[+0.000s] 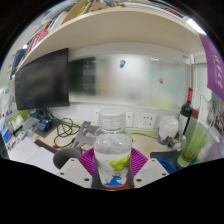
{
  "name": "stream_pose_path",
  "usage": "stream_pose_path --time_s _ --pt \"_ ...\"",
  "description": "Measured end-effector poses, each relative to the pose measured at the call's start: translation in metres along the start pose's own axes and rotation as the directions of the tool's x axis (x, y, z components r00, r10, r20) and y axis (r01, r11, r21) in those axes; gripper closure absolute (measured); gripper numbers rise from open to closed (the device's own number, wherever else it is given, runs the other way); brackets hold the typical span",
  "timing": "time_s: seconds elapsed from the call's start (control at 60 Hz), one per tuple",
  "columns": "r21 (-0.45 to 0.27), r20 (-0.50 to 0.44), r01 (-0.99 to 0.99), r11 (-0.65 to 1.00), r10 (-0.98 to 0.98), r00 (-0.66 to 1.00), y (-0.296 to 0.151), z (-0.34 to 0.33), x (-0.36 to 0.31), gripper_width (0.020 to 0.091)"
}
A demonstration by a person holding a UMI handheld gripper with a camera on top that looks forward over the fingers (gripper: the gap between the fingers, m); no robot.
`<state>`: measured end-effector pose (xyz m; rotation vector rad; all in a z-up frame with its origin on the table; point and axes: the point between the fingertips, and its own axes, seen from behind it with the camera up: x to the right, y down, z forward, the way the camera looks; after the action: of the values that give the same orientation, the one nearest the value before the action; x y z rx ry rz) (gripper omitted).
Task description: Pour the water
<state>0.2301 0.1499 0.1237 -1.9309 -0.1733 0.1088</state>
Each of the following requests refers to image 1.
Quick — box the grey metal laptop stand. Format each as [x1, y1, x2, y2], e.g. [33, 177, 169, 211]
[71, 120, 101, 151]

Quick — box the clear plastic box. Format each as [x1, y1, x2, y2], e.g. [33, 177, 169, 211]
[21, 116, 39, 131]

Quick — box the black computer monitor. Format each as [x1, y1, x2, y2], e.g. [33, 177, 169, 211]
[14, 47, 71, 120]

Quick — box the black cable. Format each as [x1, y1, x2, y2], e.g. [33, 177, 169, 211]
[49, 113, 81, 148]

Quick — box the blue coiled cable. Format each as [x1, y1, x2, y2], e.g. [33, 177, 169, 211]
[156, 158, 178, 174]

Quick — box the small blue device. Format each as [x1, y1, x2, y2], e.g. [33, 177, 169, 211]
[35, 119, 53, 133]

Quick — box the clear plastic water bottle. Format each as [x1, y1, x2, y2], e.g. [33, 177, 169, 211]
[92, 107, 133, 189]

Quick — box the purple pennant flag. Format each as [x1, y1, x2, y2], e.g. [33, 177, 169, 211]
[199, 33, 224, 101]

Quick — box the group photo poster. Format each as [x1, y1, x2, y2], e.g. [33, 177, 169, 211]
[204, 96, 224, 134]

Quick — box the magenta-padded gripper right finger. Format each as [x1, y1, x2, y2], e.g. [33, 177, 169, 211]
[127, 148, 169, 189]

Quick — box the dark wine bottle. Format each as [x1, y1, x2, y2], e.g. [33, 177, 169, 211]
[178, 87, 195, 141]

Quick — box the white wall outlet row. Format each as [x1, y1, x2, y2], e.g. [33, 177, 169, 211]
[93, 110, 158, 130]

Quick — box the flat round red coaster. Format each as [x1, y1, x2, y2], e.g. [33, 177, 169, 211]
[105, 183, 130, 192]

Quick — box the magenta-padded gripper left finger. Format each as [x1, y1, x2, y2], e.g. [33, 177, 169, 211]
[56, 148, 99, 190]

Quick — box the green glass vase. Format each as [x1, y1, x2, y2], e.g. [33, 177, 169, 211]
[176, 116, 209, 168]

